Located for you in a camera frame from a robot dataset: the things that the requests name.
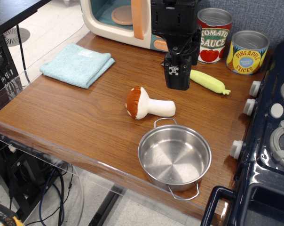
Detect black desk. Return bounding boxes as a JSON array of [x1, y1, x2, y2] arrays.
[[0, 0, 50, 36]]

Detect spoon with green handle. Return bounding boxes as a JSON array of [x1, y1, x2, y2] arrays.
[[190, 70, 231, 95]]

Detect black cable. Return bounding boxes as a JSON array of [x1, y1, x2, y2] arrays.
[[24, 164, 74, 226]]

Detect light blue folded cloth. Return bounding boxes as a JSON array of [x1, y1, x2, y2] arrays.
[[40, 44, 115, 89]]

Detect tomato sauce can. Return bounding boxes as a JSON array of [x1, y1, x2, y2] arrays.
[[197, 8, 233, 63]]

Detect pineapple slices can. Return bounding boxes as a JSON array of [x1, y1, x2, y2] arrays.
[[226, 30, 270, 75]]

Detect stainless steel pot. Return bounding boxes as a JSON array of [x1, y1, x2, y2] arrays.
[[137, 118, 212, 201]]

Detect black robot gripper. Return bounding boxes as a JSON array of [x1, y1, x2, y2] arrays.
[[150, 0, 201, 90]]

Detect blue cable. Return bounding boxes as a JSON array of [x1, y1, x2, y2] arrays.
[[39, 168, 65, 226]]

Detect clear acrylic guard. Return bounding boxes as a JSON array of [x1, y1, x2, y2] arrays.
[[0, 33, 206, 215]]

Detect toy microwave oven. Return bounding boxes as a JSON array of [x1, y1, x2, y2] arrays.
[[80, 0, 168, 52]]

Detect black computer tower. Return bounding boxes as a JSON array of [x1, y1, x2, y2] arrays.
[[0, 35, 22, 97]]

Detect dark blue toy stove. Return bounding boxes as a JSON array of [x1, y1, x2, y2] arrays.
[[201, 41, 284, 226]]

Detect plush mushroom toy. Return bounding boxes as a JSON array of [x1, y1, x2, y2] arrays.
[[125, 86, 176, 120]]

